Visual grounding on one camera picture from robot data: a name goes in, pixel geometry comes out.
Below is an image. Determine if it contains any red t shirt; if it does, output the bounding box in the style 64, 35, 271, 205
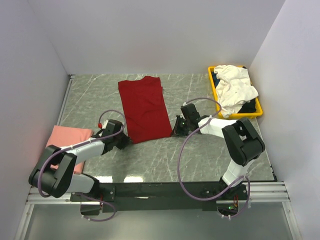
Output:
118, 76, 172, 144

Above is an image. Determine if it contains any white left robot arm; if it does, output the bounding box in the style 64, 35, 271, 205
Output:
28, 119, 130, 201

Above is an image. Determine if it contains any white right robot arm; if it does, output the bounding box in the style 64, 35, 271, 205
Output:
172, 103, 266, 200

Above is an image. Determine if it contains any blue garment in bin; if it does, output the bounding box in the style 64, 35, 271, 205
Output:
211, 71, 220, 88

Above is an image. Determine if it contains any folded pink t shirt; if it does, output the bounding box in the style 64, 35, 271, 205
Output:
44, 125, 94, 175

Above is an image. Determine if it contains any white t shirt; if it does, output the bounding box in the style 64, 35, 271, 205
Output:
213, 65, 259, 118

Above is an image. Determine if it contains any black garment in bin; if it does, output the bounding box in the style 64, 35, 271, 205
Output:
238, 98, 257, 114

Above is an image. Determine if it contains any yellow plastic bin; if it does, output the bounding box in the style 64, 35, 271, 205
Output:
207, 66, 263, 120

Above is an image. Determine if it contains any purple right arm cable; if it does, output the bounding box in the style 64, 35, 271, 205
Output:
176, 97, 251, 219

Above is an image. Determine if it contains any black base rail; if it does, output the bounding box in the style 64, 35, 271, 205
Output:
70, 181, 248, 216

